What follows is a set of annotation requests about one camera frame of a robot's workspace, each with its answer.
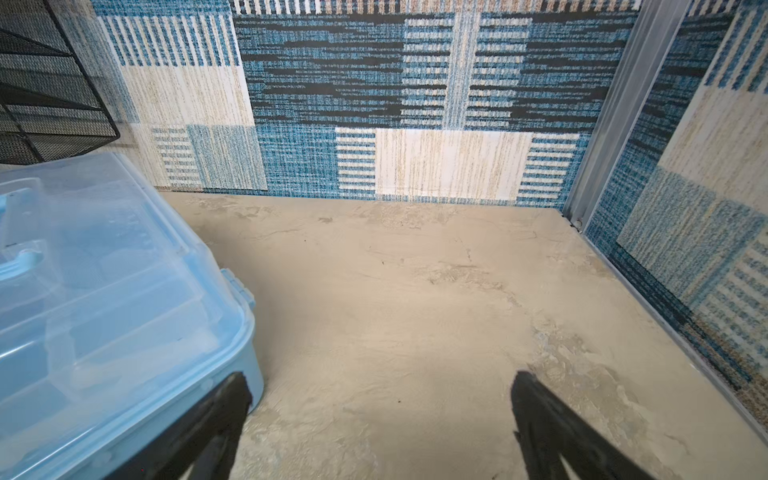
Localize black mesh shelf rack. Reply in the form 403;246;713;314
1;1;120;166

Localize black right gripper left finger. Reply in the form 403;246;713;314
108;372;253;479

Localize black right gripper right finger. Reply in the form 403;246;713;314
510;371;653;480

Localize light blue plastic tool box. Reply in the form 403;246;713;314
1;152;264;479

